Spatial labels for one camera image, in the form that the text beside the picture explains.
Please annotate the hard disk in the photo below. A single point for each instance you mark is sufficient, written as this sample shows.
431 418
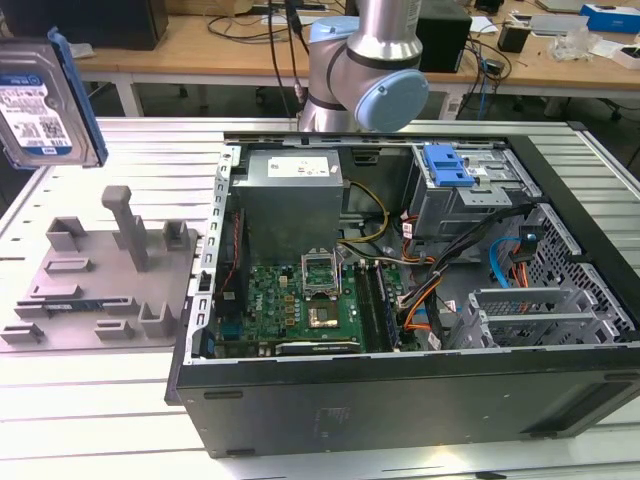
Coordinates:
45 110

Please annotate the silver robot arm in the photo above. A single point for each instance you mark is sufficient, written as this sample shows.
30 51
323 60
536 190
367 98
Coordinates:
385 50

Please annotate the grey metal disk bay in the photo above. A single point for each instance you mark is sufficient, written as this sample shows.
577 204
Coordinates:
540 319

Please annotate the grey power supply box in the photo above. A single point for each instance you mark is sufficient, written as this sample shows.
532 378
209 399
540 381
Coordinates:
287 200

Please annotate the CPU socket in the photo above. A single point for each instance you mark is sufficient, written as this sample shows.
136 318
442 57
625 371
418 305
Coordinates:
324 315

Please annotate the motherboard RAM slot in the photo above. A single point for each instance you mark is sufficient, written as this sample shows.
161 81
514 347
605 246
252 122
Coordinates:
390 310
367 305

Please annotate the black case fan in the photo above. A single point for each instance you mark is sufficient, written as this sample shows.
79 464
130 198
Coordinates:
235 235

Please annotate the green motherboard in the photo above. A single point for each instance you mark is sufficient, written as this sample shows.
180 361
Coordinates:
270 310

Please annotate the white red barcode label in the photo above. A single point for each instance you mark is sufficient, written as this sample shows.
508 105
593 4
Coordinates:
406 229
435 341

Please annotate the black graphics card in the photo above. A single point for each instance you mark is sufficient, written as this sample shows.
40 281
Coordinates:
320 348

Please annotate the grey metal drive cage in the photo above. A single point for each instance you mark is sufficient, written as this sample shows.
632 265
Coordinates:
450 215

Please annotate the blue plastic drive latch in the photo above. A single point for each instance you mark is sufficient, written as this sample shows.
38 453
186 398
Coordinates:
442 165

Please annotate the black open PC case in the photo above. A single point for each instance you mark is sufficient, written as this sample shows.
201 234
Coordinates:
400 400

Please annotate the grey parts rack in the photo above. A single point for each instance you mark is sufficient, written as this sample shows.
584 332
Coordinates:
100 285

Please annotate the wooden desk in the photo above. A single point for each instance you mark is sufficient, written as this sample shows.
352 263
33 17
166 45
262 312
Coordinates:
200 50

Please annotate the black speaker box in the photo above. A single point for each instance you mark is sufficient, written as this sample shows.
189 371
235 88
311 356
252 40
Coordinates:
445 45

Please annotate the brown cardboard box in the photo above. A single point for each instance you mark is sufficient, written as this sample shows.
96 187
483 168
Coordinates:
237 5

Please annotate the green RAM stick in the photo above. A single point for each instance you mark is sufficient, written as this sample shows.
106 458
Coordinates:
75 306

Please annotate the white paper sheet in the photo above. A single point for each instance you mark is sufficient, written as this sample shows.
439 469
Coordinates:
482 24

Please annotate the small black box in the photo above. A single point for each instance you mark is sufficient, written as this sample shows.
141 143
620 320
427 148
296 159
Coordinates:
514 39

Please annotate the large black computer box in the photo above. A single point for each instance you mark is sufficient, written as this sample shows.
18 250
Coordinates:
100 20

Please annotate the grey laptop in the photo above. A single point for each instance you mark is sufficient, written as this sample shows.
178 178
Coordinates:
555 25

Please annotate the clear plastic bags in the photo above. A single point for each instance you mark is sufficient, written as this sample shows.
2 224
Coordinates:
575 45

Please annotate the white box with black inset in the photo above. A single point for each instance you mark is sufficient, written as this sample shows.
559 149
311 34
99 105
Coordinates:
627 55

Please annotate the blue cardboard box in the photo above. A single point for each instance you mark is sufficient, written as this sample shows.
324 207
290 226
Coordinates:
615 20

